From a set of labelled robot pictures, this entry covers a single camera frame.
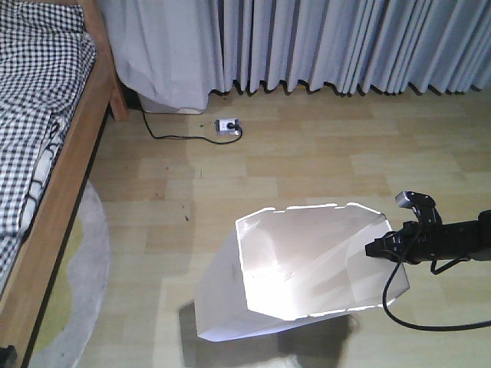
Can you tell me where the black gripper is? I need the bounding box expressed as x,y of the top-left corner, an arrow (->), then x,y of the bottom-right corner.
364,221 -> 443,265

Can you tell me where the black white checkered bedding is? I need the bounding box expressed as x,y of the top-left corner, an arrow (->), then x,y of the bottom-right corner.
1,1 -> 97,283

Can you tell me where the grey round rug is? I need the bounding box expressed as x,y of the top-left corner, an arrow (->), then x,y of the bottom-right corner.
28,182 -> 110,367

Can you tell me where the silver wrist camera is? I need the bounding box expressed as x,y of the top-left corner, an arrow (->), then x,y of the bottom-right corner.
395,190 -> 441,224

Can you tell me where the black object bottom left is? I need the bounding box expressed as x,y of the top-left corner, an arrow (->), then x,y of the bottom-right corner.
0,345 -> 18,368

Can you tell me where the white plastic trash bin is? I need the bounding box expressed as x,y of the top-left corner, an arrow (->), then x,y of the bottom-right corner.
194,202 -> 410,342

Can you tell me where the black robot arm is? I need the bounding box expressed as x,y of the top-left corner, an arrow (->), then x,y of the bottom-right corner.
365,210 -> 490,265

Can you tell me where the grey pleated curtain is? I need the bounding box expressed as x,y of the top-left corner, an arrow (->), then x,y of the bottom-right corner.
100,1 -> 490,114

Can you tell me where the black socket power cord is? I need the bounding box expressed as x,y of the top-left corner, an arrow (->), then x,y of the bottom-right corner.
141,109 -> 243,145

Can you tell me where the wooden bed frame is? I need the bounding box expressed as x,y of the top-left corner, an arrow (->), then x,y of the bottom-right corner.
1,1 -> 129,367

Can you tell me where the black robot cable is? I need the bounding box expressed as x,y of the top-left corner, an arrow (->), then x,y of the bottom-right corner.
381,229 -> 491,331

